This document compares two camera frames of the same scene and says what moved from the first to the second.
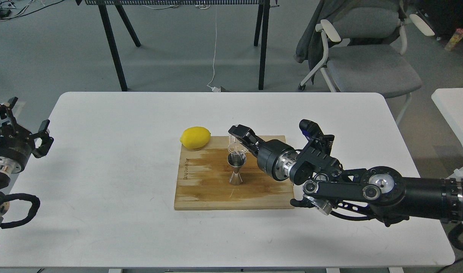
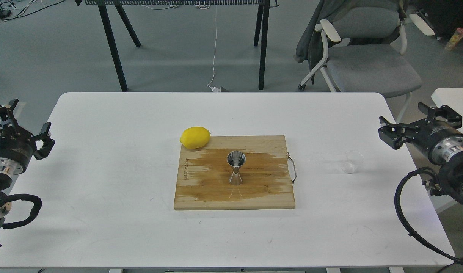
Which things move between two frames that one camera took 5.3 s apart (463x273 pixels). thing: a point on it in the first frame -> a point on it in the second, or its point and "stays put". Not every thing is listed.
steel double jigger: (236, 161) stays put
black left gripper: (10, 147) stays put
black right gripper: (274, 157) -> (440, 140)
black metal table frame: (102, 4) stays put
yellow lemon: (195, 137) stays put
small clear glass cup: (235, 146) -> (354, 158)
